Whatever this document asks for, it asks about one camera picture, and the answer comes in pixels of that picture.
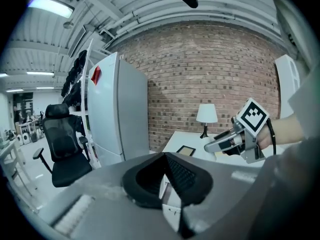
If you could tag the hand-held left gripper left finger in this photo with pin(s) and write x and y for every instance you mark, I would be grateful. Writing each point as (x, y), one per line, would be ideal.
(143, 184)

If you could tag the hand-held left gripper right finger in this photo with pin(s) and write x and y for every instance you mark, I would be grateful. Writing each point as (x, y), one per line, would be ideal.
(190, 181)

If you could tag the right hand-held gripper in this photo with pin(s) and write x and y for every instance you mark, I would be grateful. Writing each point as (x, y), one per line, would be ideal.
(252, 117)

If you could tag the white desk drawer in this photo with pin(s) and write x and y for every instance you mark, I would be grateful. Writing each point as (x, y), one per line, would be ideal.
(171, 196)

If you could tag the person's right forearm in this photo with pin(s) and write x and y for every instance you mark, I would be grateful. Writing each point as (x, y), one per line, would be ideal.
(282, 130)

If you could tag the white desk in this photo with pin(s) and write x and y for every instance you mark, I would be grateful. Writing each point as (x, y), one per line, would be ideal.
(182, 139)

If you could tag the person's right hand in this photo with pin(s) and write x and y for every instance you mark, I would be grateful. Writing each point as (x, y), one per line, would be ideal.
(237, 139)

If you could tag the white shade table lamp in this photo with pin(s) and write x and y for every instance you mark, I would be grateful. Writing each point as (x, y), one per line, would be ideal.
(206, 114)

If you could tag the person's grey shirt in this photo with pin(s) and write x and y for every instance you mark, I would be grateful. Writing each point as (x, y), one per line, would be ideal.
(295, 179)

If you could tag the white refrigerator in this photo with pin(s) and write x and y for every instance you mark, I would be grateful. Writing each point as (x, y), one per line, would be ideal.
(112, 109)

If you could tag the black mesh office chair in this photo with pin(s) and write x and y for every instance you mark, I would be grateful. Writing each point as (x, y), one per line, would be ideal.
(63, 144)

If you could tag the white arched cabinet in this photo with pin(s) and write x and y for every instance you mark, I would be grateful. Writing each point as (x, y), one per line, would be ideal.
(287, 84)

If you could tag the red fridge sticker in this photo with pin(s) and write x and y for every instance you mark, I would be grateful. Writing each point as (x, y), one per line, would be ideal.
(96, 76)

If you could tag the white ceiling pipe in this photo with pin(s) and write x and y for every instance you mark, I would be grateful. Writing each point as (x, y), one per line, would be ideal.
(200, 14)

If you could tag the white side table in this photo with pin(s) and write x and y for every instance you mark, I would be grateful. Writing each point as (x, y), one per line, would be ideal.
(10, 154)

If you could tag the white storage rack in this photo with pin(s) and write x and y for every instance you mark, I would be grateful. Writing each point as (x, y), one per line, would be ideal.
(86, 59)

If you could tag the long ceiling light strip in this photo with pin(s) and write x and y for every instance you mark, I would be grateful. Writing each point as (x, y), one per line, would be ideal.
(40, 73)
(45, 88)
(15, 90)

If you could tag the ceiling air vent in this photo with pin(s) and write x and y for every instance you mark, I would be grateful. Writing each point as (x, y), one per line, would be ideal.
(78, 39)

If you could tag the round ceiling fixture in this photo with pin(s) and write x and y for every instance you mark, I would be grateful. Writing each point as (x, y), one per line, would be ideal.
(67, 24)

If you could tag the large rectangular ceiling light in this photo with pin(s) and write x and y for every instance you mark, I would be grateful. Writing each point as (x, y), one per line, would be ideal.
(51, 7)

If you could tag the black picture frame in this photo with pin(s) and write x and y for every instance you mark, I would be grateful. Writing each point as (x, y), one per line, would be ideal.
(186, 150)

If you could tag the black wall board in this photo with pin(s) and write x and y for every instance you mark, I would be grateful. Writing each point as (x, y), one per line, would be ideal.
(23, 104)

